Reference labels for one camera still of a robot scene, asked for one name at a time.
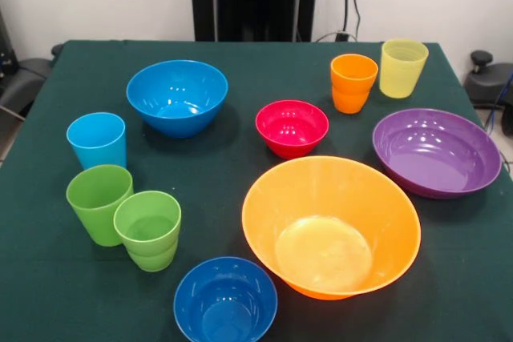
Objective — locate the yellow translucent cup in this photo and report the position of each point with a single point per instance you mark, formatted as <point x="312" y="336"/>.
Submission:
<point x="401" y="77"/>

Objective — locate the dark green tablecloth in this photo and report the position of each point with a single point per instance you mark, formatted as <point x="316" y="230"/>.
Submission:
<point x="224" y="166"/>

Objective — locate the pink-red small bowl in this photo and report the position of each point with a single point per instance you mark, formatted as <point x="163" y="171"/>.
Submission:
<point x="290" y="129"/>

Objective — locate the large orange bowl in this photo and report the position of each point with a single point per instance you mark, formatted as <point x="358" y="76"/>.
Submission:
<point x="320" y="194"/>

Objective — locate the light blue bowl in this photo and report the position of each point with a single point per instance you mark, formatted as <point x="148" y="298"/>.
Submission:
<point x="176" y="93"/>

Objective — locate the orange cup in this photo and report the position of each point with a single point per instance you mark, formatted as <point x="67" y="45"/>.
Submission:
<point x="350" y="103"/>
<point x="352" y="73"/>

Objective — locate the light green cup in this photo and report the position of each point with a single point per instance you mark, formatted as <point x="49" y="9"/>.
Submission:
<point x="146" y="214"/>
<point x="152" y="262"/>

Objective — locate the dark blue small bowl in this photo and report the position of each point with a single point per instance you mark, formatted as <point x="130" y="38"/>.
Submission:
<point x="224" y="298"/>

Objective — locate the light blue cup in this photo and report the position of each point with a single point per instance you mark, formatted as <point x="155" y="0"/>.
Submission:
<point x="96" y="146"/>

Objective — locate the purple bowl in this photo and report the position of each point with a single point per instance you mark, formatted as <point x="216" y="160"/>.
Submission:
<point x="433" y="158"/>

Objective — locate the black pedestal base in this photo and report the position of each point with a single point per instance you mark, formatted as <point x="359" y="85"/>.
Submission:
<point x="20" y="81"/>
<point x="487" y="81"/>

